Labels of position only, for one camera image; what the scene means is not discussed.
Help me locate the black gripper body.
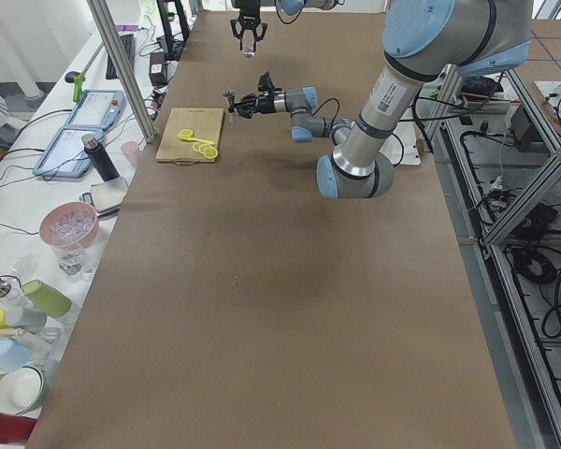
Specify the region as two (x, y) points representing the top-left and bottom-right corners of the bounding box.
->
(233, 0), (261, 28)
(245, 91), (277, 115)

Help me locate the clear glass measuring cup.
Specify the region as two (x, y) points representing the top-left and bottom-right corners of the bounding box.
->
(240, 35), (256, 58)

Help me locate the steel jigger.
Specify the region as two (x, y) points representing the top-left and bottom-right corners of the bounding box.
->
(223, 90), (238, 123)

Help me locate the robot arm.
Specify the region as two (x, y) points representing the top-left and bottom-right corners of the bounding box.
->
(224, 1), (533, 199)
(230, 0), (344, 57)

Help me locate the pink cup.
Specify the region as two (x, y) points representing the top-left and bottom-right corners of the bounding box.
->
(121, 141), (142, 167)

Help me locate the green cup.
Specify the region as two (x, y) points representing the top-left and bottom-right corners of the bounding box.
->
(22, 280), (72, 319)

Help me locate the grey cup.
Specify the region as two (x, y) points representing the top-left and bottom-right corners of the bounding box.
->
(5, 306), (47, 333)

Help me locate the light blue cup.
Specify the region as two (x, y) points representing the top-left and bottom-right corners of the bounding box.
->
(0, 338), (32, 372)

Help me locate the wooden cutting board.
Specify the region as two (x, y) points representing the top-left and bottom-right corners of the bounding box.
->
(155, 108), (224, 165)

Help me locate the yellow plastic knife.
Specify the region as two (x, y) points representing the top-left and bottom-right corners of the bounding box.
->
(190, 136), (215, 145)

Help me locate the lemon slice on knife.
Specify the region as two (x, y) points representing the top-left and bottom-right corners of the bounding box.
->
(178, 129), (194, 141)

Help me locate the black keyboard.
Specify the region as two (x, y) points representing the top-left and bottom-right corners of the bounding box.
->
(105, 33), (137, 80)

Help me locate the teach pendant far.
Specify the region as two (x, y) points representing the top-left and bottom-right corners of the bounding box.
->
(65, 90), (125, 131)

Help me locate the teach pendant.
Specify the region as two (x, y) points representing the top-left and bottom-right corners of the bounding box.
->
(33, 126), (105, 180)
(65, 90), (125, 131)

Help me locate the black water bottle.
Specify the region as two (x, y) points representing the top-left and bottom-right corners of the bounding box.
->
(81, 133), (120, 181)

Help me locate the teach pendant near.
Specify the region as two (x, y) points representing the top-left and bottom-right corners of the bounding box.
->
(33, 126), (105, 180)

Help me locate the pink bowl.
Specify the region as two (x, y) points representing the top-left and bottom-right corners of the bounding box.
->
(39, 201), (99, 248)

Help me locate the wine glass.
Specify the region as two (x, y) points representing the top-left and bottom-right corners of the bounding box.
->
(50, 210), (94, 277)

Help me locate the glass oil dispenser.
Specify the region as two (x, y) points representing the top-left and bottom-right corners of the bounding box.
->
(0, 275), (22, 301)

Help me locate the white bowl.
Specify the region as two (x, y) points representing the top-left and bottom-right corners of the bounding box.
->
(0, 366), (48, 415)

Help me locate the red thermos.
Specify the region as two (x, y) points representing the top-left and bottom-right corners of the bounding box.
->
(0, 413), (37, 445)

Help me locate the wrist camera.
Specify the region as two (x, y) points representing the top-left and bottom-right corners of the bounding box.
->
(257, 71), (281, 95)

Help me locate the black camera cable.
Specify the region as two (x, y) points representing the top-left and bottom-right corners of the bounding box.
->
(308, 95), (356, 141)

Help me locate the aluminium frame post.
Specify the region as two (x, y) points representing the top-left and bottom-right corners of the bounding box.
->
(87, 0), (156, 143)

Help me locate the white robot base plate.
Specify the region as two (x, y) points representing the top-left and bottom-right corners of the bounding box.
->
(381, 117), (422, 166)

